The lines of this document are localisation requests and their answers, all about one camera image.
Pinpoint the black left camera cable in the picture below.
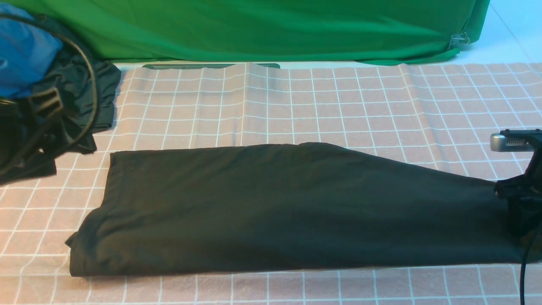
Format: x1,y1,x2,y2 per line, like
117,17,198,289
0,13,99,176

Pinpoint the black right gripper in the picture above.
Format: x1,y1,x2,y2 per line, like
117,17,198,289
494,149,542,238

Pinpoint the pink grid tablecloth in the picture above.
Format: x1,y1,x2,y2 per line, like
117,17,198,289
1,63,541,305

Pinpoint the dark gray crumpled garment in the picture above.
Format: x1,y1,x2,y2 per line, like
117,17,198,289
31,14,122,154

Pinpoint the blue crumpled garment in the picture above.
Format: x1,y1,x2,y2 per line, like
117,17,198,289
0,19,63,99

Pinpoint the gray long-sleeved shirt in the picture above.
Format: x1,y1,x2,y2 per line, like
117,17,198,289
66,143,527,277

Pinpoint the green backdrop cloth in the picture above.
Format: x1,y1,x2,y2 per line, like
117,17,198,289
8,0,489,66

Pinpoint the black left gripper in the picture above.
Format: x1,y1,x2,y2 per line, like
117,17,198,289
0,88,64,185

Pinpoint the metal binder clip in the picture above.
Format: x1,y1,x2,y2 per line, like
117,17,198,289
448,32,470,50

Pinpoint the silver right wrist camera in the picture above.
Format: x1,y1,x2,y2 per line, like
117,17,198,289
489,129,542,153

